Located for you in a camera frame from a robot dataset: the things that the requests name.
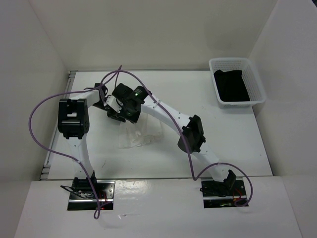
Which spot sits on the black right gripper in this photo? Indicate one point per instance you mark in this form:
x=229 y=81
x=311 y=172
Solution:
x=134 y=118

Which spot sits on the white pleated skirt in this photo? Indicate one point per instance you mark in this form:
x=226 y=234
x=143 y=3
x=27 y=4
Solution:
x=146 y=130

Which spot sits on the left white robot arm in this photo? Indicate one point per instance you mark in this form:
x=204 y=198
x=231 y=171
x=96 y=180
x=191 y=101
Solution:
x=74 y=124

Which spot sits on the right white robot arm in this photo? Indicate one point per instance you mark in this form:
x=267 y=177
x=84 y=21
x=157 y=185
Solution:
x=192 y=140

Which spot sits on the black folded skirt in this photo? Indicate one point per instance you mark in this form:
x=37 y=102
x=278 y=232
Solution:
x=230 y=86

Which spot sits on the white plastic basket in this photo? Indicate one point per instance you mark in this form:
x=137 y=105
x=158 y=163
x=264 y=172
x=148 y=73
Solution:
x=250 y=77

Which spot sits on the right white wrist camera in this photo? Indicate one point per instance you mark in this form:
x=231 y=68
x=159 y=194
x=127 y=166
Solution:
x=113 y=103

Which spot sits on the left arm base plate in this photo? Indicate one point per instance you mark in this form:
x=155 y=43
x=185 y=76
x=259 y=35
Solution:
x=82 y=198

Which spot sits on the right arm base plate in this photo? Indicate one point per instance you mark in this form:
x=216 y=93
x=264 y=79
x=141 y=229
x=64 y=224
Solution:
x=216 y=197

